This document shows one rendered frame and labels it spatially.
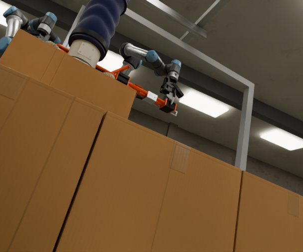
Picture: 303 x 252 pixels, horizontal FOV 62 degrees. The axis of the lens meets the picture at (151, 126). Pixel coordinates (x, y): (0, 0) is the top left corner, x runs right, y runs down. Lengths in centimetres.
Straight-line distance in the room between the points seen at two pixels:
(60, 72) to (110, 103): 27
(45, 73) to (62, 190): 78
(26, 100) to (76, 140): 12
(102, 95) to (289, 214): 90
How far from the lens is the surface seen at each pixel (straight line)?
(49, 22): 188
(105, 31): 155
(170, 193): 59
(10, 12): 228
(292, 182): 1158
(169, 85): 168
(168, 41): 416
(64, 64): 126
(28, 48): 126
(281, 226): 82
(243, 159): 421
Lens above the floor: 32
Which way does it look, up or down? 23 degrees up
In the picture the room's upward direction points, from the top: 16 degrees clockwise
